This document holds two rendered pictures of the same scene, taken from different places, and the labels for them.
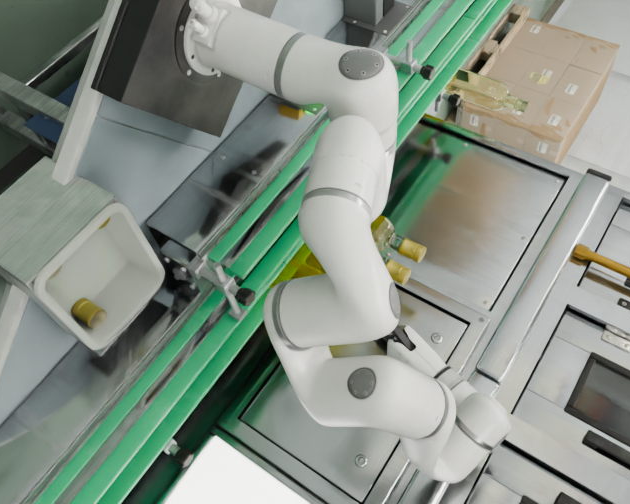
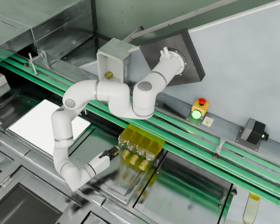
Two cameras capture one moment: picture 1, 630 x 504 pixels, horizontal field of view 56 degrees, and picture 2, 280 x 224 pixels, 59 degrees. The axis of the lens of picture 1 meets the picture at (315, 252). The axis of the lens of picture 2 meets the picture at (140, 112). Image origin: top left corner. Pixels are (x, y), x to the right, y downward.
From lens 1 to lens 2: 0.91 m
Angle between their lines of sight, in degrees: 44
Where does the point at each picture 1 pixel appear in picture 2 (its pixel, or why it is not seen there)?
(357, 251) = (77, 87)
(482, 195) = (191, 211)
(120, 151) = (142, 61)
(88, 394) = not seen: hidden behind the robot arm
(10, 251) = (107, 46)
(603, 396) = not seen: outside the picture
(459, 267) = (153, 198)
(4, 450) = (80, 72)
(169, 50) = (157, 52)
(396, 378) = (58, 115)
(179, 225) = not seen: hidden behind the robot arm
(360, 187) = (100, 89)
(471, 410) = (70, 165)
